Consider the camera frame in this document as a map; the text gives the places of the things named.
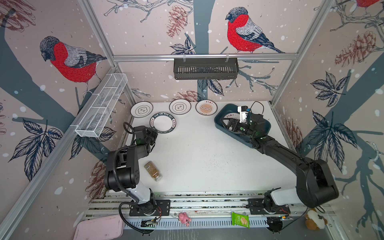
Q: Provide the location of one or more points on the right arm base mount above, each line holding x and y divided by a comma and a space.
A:
266, 206

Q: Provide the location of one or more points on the aluminium frame post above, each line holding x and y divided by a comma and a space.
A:
310, 35
99, 34

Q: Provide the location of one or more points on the dark teal plastic bin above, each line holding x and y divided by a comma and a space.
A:
228, 135

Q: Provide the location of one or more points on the aluminium frame post back left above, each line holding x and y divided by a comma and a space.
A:
99, 34

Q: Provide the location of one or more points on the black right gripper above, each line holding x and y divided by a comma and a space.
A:
232, 123

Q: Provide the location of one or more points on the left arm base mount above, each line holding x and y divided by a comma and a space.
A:
153, 208

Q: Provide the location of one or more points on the sunburst plate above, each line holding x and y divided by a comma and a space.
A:
206, 107
232, 116

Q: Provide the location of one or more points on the aluminium horizontal frame bar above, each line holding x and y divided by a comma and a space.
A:
165, 58

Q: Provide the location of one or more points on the small green rim plate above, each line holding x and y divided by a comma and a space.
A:
163, 123

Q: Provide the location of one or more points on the black hanging wire basket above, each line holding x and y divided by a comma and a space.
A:
206, 68

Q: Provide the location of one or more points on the pink tray lid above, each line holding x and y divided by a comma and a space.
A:
106, 228

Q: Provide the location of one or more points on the aluminium frame post back right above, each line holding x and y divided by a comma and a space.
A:
310, 35

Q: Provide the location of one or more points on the brown white plush dog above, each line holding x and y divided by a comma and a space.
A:
314, 221

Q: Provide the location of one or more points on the white clover plate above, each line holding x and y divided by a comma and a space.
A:
141, 109
180, 107

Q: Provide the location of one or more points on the spice jar with granules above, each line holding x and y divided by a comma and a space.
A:
153, 171

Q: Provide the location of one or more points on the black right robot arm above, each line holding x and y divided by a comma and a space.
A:
315, 184

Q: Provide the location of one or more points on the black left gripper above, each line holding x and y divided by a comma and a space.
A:
153, 132

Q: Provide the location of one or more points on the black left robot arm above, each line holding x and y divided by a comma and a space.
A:
122, 172

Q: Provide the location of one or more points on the pink plush toy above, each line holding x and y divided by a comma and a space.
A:
184, 219

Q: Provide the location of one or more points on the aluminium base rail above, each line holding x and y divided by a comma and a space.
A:
206, 211

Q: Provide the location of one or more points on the green snack packet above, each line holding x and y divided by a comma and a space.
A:
240, 220

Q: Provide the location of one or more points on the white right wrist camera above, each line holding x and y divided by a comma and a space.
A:
243, 113

